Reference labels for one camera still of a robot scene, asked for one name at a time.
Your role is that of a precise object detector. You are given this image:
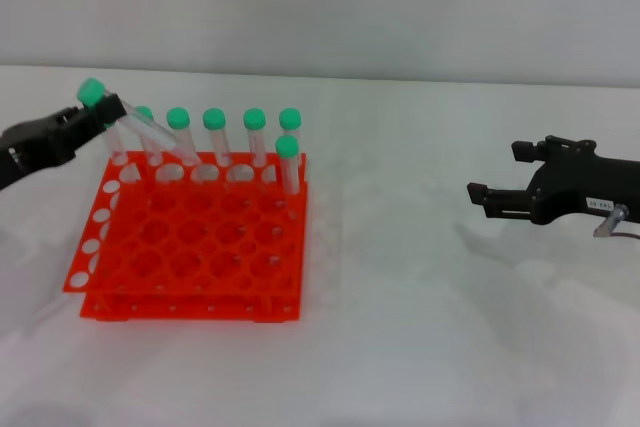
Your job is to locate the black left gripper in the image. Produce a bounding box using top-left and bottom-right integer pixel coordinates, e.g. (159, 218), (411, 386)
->
(0, 93), (126, 193)

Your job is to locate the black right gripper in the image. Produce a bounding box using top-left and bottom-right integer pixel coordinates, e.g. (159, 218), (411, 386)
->
(466, 135), (640, 226)

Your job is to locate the green capped clear test tube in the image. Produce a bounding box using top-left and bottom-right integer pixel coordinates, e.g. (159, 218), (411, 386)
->
(102, 119), (129, 166)
(76, 77), (200, 164)
(166, 106), (200, 168)
(242, 107), (269, 169)
(202, 107), (234, 169)
(132, 105), (164, 169)
(275, 135), (302, 196)
(278, 107), (304, 158)

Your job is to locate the orange plastic test tube rack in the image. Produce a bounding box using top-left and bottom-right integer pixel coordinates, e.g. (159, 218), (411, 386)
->
(62, 150), (309, 324)

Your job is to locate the silver metal cable connector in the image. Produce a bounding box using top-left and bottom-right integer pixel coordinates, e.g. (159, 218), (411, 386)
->
(592, 203), (629, 239)

